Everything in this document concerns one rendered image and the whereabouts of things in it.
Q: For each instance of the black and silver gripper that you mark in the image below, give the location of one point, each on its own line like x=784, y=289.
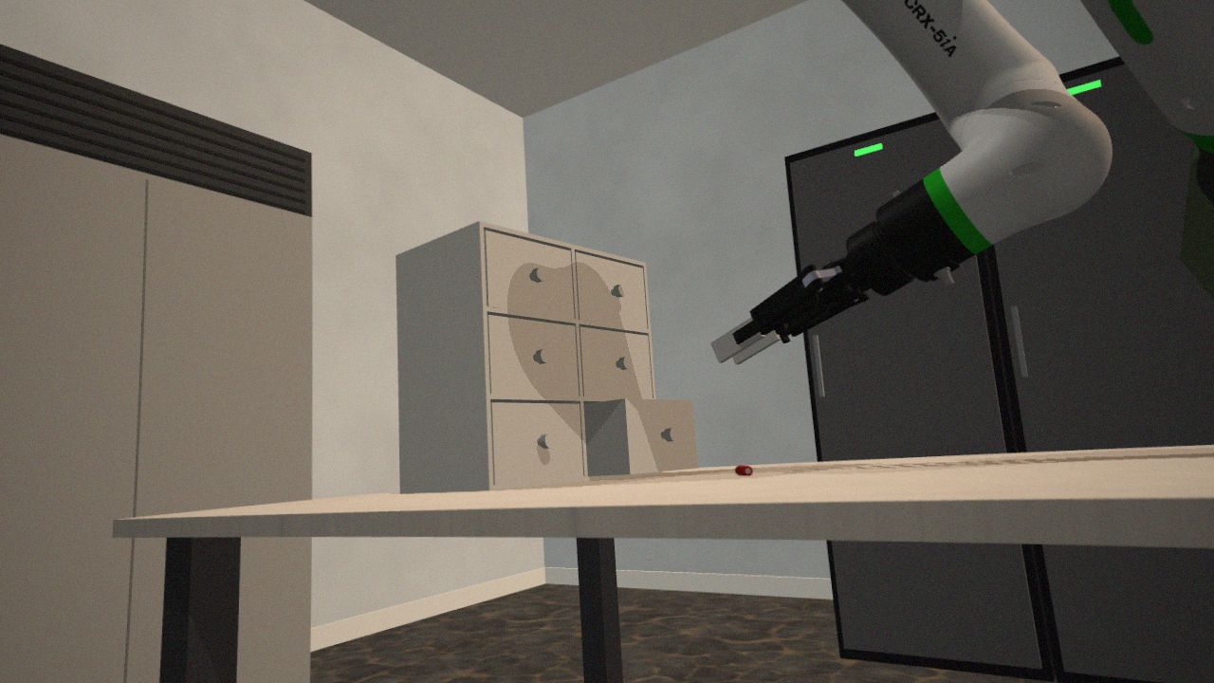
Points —
x=867, y=257

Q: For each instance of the tan drawer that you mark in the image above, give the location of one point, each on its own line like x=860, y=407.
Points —
x=535, y=442
x=614, y=364
x=610, y=292
x=531, y=358
x=632, y=436
x=527, y=276

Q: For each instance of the small grey chest of drawers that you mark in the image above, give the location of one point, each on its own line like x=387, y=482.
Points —
x=445, y=441

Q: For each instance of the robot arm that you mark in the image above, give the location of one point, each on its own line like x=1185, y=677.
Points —
x=1032, y=151

